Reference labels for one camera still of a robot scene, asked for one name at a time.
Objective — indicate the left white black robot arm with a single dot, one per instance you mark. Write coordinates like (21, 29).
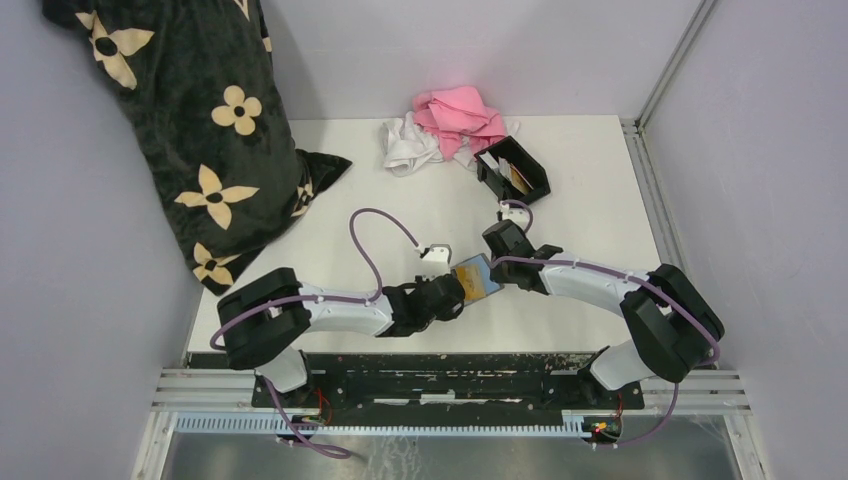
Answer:
(260, 322)

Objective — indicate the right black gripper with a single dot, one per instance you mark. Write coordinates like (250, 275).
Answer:
(499, 276)

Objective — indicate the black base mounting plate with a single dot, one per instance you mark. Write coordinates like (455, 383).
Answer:
(446, 390)

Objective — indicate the gold card in box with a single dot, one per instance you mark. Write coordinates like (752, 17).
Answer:
(518, 181)

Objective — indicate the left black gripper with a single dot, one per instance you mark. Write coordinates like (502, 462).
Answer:
(421, 281)

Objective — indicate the pink cloth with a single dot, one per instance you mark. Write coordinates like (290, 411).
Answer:
(457, 114)

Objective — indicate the white cloth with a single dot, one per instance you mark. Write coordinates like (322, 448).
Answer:
(423, 137)

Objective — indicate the white cards in box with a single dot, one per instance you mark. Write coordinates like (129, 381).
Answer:
(500, 165)

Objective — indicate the black plastic card box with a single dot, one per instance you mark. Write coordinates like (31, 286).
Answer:
(535, 174)

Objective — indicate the grey leather card holder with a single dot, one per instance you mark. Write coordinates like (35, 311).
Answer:
(483, 261)

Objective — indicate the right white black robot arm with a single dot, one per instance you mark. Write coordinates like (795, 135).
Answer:
(672, 328)

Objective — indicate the corner aluminium post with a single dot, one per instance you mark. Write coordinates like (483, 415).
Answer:
(635, 132)

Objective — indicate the black floral blanket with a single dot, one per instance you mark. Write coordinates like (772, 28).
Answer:
(195, 79)

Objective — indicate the aluminium rail frame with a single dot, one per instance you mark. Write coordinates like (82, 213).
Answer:
(221, 401)

